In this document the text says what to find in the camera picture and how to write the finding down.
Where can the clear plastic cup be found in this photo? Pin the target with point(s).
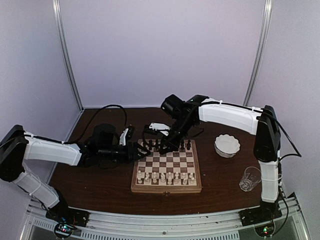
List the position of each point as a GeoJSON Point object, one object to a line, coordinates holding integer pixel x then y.
{"type": "Point", "coordinates": [250, 179]}

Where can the aluminium front rail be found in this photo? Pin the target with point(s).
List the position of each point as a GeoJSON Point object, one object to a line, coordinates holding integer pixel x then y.
{"type": "Point", "coordinates": [225, 225]}

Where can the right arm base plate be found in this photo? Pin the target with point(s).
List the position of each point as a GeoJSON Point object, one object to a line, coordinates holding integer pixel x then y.
{"type": "Point", "coordinates": [254, 216]}

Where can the dark rook corner piece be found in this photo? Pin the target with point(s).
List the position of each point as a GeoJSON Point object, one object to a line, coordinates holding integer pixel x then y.
{"type": "Point", "coordinates": [188, 145]}

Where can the white scalloped bowl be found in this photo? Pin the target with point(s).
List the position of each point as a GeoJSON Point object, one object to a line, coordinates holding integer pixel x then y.
{"type": "Point", "coordinates": [226, 146]}

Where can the wooden chess board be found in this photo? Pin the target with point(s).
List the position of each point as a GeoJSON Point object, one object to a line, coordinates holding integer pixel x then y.
{"type": "Point", "coordinates": [177, 161]}

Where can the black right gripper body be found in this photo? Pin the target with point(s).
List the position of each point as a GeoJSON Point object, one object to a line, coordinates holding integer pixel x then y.
{"type": "Point", "coordinates": [183, 127]}

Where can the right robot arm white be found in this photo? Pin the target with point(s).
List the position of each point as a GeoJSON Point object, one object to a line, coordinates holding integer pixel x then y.
{"type": "Point", "coordinates": [260, 122]}

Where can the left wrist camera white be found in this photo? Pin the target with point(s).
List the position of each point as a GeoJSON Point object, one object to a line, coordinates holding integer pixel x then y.
{"type": "Point", "coordinates": [126, 135]}

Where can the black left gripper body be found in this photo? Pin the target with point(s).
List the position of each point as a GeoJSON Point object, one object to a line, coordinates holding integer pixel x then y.
{"type": "Point", "coordinates": [106, 152]}

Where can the aluminium corner post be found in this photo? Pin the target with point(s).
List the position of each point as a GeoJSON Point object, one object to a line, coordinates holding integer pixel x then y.
{"type": "Point", "coordinates": [65, 53]}
{"type": "Point", "coordinates": [263, 36]}

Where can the left aluminium corner post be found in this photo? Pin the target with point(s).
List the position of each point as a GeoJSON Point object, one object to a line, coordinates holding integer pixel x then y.
{"type": "Point", "coordinates": [65, 53]}

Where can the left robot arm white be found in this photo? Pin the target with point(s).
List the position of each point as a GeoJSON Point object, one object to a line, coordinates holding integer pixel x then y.
{"type": "Point", "coordinates": [19, 145]}

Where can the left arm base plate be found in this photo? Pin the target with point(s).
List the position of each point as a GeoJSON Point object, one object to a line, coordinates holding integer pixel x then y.
{"type": "Point", "coordinates": [63, 214]}

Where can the right aluminium corner post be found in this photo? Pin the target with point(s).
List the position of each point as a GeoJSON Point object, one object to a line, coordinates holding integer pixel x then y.
{"type": "Point", "coordinates": [263, 36]}

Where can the white knight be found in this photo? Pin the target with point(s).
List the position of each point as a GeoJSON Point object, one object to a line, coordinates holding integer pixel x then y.
{"type": "Point", "coordinates": [185, 181]}

